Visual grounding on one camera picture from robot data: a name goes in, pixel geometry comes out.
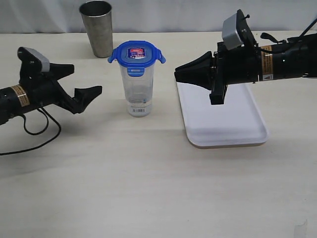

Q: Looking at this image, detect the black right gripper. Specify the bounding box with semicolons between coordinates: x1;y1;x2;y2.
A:
174;42;260;105

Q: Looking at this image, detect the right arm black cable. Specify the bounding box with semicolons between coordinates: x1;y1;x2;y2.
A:
260;18;317;54

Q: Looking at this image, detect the clear plastic tall container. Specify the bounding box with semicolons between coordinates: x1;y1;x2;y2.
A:
120;64;155;117

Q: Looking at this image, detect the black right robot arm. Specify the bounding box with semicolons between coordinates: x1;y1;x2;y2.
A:
107;34;317;117

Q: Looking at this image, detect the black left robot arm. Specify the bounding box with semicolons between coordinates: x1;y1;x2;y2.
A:
0;62;75;124

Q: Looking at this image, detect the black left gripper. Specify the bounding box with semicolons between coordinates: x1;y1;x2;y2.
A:
18;62;103;114

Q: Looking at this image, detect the wrist camera mount block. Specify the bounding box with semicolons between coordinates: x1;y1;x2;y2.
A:
17;47;50;73

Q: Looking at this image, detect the white rectangular tray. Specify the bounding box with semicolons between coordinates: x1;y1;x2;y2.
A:
176;83;269;148

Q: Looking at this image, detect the white backdrop curtain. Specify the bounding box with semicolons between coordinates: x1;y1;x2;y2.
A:
0;0;317;33

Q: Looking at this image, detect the blue plastic lid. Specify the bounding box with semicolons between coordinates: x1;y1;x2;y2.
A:
107;40;166;77

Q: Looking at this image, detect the stainless steel cup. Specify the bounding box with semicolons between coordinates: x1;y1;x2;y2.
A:
79;0;113;58

